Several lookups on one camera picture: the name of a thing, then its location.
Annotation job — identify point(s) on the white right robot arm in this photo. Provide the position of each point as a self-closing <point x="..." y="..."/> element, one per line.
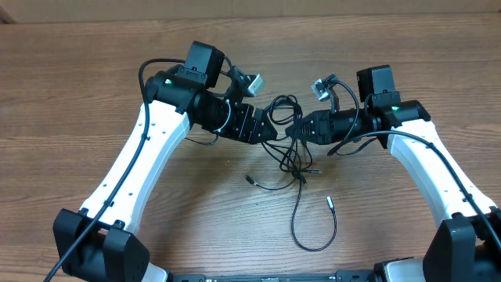
<point x="466" y="246"/>

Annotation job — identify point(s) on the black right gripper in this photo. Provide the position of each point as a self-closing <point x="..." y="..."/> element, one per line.
<point x="322" y="133"/>

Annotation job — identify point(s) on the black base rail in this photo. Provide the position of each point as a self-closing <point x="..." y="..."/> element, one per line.
<point x="274" y="277"/>

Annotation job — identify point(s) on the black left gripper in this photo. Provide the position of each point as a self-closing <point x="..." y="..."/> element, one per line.
<point x="250" y="134"/>

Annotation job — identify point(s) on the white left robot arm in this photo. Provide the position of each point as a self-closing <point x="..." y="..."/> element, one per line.
<point x="99" y="241"/>

